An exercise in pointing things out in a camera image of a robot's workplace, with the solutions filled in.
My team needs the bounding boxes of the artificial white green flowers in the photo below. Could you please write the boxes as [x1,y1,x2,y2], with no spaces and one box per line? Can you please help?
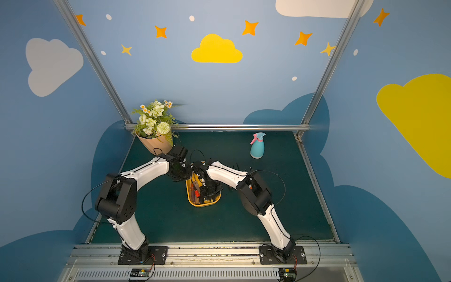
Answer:
[132,100,177,146]

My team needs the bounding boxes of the controller board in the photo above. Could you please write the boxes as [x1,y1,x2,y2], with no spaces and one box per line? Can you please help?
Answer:
[129,268,153,280]
[278,268,297,282]

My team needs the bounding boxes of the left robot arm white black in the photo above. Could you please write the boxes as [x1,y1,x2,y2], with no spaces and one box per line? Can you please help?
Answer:
[95,145,191,263]

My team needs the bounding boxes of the teal spray bottle pink trigger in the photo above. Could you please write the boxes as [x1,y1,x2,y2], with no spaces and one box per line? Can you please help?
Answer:
[250,132,266,159]

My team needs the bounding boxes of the aluminium front rail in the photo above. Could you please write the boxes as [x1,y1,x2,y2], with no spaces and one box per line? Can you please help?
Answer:
[59,240,363,282]

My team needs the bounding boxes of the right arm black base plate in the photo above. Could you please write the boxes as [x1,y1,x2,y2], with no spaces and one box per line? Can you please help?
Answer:
[258,244,307,265]

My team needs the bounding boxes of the left aluminium frame post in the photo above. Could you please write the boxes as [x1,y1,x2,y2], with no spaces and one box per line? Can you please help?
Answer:
[53,0,133,124]

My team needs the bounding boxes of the yellow plastic storage box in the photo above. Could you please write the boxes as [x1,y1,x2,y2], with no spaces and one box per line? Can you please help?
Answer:
[186,172,222,208]

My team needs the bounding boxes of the aluminium back frame bar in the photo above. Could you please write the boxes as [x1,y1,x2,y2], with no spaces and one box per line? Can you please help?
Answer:
[124,123,311,132]

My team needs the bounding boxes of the aluminium frame post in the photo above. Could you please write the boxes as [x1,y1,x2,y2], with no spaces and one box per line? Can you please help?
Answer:
[53,0,133,124]
[301,0,366,126]

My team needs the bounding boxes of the right aluminium frame post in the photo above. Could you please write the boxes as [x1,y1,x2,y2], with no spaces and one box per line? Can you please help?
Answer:
[301,0,366,126]

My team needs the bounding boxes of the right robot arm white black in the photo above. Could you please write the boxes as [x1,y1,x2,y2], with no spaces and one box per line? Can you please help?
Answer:
[192,161,295,259]

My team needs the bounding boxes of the left controller board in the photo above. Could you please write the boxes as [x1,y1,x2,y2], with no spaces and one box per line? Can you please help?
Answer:
[129,268,153,280]

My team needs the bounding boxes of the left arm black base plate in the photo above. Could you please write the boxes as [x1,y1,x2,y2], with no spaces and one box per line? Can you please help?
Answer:
[117,245,168,266]

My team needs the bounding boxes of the right controller board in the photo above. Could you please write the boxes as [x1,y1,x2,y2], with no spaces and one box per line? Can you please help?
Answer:
[278,268,297,282]

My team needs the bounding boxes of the terracotta flower pot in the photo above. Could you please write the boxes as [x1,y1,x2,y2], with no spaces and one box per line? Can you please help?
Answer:
[137,133,174,155]

